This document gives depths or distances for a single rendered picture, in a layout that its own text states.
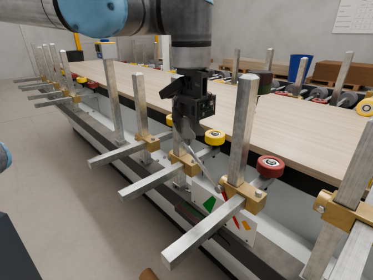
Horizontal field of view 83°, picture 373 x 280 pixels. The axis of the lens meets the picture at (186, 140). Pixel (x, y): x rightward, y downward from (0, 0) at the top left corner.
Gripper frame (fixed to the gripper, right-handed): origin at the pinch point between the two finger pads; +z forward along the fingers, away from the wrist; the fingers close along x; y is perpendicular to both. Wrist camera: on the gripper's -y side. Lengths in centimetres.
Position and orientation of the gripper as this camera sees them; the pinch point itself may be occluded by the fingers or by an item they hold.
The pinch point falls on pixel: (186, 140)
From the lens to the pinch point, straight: 60.5
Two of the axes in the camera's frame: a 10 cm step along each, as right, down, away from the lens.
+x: 7.4, -3.1, 6.0
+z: 0.1, 8.9, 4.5
